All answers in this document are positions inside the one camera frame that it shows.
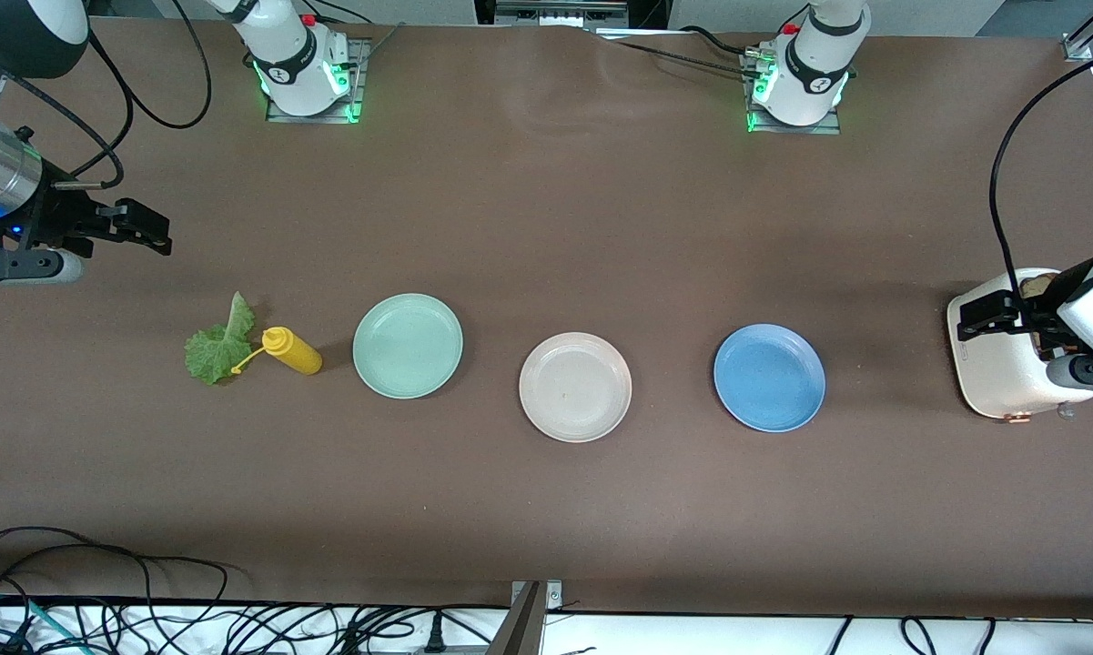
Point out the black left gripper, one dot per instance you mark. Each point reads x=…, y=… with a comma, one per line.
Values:
x=1044, y=307

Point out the green plate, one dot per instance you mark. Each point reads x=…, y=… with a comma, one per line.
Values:
x=407, y=346

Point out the blue plate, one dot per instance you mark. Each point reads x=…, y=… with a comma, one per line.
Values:
x=769, y=377

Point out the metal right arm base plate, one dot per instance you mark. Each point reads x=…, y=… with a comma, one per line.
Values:
x=359, y=91

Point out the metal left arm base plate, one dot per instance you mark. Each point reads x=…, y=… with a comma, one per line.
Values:
x=796, y=130

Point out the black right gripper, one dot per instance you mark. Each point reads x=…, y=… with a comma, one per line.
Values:
x=57, y=221

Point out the black power plug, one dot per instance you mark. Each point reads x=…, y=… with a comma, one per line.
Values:
x=435, y=637

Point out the small metal corner bracket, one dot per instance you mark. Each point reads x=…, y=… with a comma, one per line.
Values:
x=555, y=596

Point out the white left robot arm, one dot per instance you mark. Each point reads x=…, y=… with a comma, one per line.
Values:
x=814, y=77

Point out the grey power strip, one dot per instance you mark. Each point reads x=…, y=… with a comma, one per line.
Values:
x=464, y=649

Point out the aluminium profile bar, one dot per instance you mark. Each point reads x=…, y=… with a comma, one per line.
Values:
x=521, y=628

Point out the cream white toaster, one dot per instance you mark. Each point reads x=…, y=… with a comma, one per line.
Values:
x=992, y=373

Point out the yellow mustard squeeze bottle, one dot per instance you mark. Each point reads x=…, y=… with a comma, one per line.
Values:
x=296, y=353

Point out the beige plate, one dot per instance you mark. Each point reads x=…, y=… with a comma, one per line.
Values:
x=575, y=387

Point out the black equipment rack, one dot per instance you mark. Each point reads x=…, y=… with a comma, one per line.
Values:
x=642, y=11

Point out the green lettuce leaf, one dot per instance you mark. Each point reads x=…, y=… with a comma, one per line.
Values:
x=214, y=355

